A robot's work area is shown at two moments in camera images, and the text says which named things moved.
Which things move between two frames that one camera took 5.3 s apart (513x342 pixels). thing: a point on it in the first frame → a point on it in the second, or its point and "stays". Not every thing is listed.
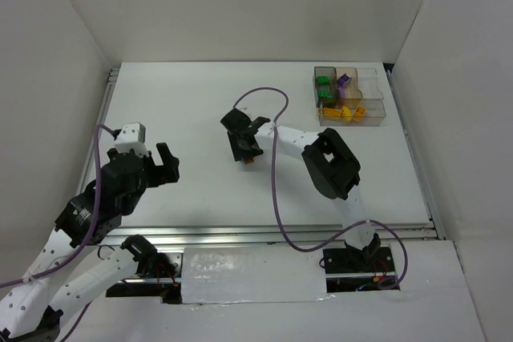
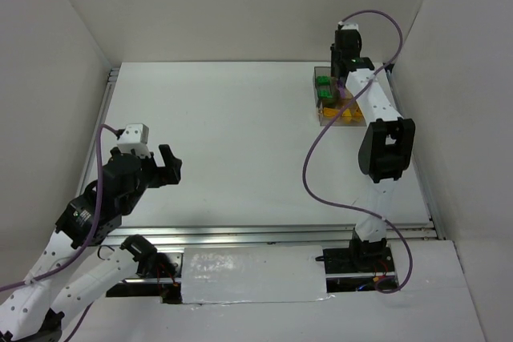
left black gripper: x=159 y=168 stays
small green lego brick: x=323 y=80 stays
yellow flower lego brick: x=332 y=112 stays
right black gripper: x=242 y=134 → x=338 y=68
